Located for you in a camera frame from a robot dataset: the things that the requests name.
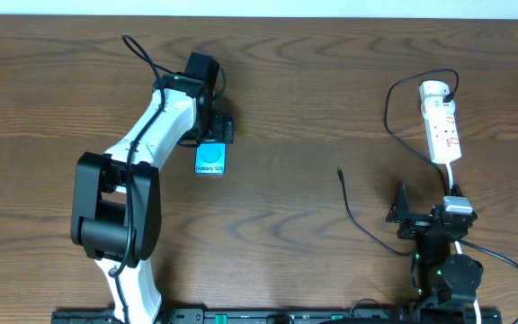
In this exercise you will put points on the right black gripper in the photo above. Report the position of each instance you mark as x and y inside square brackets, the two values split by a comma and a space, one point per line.
[415, 228]

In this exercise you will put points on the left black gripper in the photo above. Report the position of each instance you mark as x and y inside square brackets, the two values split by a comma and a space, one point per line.
[219, 128]

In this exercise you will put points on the smartphone with teal screen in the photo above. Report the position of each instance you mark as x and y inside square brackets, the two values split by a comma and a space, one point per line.
[210, 159]

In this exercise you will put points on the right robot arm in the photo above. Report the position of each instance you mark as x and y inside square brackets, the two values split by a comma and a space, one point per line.
[446, 279]

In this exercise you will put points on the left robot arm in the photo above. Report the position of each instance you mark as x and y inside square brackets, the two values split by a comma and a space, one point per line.
[116, 212]

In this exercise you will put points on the white charger plug adapter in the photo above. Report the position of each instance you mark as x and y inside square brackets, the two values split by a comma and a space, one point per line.
[433, 95]

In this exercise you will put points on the white power strip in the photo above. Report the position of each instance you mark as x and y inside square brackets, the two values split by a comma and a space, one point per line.
[441, 130]

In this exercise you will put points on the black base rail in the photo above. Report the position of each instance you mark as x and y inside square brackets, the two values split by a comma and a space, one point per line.
[199, 316]

